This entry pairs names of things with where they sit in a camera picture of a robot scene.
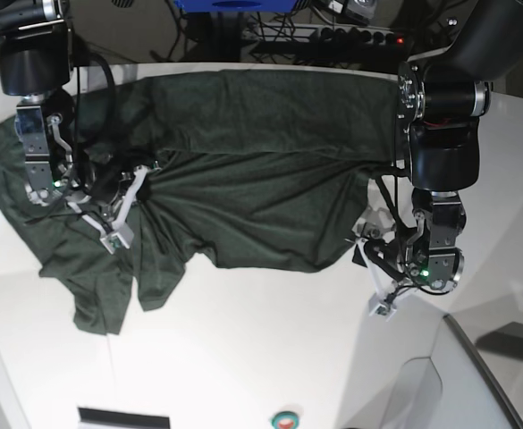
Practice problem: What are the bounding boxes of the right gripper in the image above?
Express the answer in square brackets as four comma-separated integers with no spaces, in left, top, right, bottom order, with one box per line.
[15,91,122,208]

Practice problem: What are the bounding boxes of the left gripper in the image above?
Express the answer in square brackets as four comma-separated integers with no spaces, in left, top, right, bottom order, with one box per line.
[367,187,468,296]

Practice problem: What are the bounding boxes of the dark green t-shirt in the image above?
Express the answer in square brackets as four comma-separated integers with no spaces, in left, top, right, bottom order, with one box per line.
[0,70,397,335]

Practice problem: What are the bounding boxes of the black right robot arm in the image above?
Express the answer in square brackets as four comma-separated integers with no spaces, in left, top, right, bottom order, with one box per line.
[0,1,122,206]

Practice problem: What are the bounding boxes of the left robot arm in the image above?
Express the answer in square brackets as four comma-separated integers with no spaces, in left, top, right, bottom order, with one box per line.
[360,1,523,303]

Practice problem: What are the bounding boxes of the blue box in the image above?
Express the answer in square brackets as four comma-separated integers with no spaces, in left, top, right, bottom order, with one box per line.
[174,0,297,13]

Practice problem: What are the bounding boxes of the red green emergency button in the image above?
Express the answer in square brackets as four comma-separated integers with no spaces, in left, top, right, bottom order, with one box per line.
[271,411,299,429]

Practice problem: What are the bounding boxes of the black power strip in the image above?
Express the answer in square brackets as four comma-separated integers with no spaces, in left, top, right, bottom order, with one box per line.
[311,26,407,46]

